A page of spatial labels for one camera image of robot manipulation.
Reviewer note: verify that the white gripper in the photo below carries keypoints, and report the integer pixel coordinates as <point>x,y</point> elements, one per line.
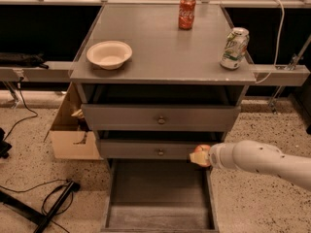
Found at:
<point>216,156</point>

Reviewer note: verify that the red apple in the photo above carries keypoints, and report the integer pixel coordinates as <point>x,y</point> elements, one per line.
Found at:
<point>205,148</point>

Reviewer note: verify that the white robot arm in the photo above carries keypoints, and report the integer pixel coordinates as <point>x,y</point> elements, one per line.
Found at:
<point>255,157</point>

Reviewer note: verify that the grey middle drawer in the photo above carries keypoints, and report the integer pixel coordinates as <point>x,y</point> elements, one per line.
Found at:
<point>132,149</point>

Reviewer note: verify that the grey drawer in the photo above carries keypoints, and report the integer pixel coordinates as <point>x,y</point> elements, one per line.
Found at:
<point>159,196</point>
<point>132,149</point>
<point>160,117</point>

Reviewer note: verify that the grey bottom drawer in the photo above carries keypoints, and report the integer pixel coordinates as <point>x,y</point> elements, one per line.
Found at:
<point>159,196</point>

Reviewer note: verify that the grey drawer cabinet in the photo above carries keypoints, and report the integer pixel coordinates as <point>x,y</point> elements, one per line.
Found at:
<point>152,32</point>

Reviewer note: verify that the grey top drawer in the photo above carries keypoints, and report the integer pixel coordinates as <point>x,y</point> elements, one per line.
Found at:
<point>160,117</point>

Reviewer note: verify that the green white soda can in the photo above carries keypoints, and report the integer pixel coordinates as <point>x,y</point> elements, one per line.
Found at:
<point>235,48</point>

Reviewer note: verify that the cardboard box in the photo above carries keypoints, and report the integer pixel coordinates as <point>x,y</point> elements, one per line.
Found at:
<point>71,138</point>

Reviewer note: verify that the white paper bowl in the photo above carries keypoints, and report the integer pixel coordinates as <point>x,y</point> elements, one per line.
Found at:
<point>109,55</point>

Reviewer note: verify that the red cola can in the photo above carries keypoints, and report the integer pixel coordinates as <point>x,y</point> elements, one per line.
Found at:
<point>186,14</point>

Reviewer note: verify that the metal frame rail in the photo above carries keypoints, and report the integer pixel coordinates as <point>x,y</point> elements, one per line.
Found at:
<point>130,72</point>

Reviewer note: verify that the black bag on rail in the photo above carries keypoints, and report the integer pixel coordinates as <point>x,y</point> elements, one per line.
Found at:
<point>22,59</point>

